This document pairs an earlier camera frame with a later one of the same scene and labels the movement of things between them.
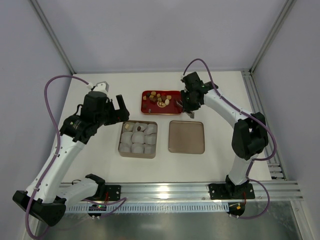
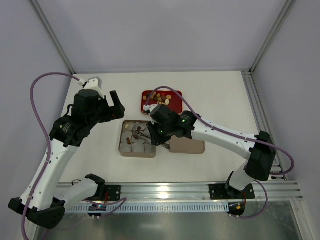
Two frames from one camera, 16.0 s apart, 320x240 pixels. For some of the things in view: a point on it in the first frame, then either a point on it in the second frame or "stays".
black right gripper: x=187 y=108 -> x=154 y=134
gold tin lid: x=186 y=137 stays
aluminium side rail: x=274 y=166 stays
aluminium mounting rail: x=280 y=190 stays
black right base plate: x=245 y=190 stays
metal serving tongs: x=190 y=113 -> x=147 y=138
